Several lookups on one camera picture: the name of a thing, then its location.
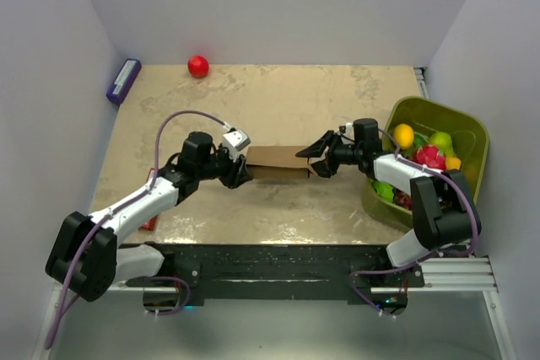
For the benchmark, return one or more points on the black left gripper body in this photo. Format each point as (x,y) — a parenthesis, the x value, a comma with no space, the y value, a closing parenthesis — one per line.
(227,171)

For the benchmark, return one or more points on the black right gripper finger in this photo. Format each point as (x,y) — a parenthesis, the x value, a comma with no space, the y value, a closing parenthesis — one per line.
(316,149)
(325,168)

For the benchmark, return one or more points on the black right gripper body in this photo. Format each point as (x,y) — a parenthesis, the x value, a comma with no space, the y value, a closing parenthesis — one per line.
(342,154)

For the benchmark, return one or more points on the brown cardboard box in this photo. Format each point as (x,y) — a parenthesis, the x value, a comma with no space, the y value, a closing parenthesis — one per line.
(277,163)

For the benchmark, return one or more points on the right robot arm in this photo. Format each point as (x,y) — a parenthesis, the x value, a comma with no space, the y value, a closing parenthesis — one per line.
(445,218)

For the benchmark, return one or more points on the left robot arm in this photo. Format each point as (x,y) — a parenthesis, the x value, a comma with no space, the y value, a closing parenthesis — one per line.
(87,256)

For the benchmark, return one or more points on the purple rectangular box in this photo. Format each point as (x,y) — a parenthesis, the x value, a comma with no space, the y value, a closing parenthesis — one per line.
(119,89)

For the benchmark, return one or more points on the bright green toy vegetable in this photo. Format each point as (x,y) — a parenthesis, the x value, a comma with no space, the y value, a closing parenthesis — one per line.
(383,190)

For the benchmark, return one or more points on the orange toy fruit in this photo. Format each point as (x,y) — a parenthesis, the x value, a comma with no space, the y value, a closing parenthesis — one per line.
(404,134)

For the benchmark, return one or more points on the dark red toy grapes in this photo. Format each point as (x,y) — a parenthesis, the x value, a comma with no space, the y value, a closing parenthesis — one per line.
(403,200)

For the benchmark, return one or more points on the pink dragon fruit toy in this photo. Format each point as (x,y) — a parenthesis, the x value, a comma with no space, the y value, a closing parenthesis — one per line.
(430,156)

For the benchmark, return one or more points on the green toy pear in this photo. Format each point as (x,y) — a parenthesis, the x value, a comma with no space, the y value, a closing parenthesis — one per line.
(443,141)

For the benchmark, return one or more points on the yellow toy lemon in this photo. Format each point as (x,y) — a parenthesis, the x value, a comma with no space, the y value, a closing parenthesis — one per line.
(452,163)

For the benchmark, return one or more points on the red apple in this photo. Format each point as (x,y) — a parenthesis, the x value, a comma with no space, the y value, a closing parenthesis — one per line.
(198,66)

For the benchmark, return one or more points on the olive green plastic basket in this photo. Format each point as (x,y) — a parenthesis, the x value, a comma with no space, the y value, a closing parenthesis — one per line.
(470,143)

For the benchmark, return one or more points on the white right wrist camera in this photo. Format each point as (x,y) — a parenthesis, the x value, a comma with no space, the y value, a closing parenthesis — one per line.
(347,129)

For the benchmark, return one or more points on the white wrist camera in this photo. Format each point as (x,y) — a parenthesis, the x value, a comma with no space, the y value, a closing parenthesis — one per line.
(235,141)
(347,129)

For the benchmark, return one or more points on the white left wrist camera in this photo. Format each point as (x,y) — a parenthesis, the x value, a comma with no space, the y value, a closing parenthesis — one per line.
(235,141)

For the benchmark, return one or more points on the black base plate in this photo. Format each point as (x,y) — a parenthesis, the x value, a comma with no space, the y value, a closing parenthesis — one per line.
(333,272)

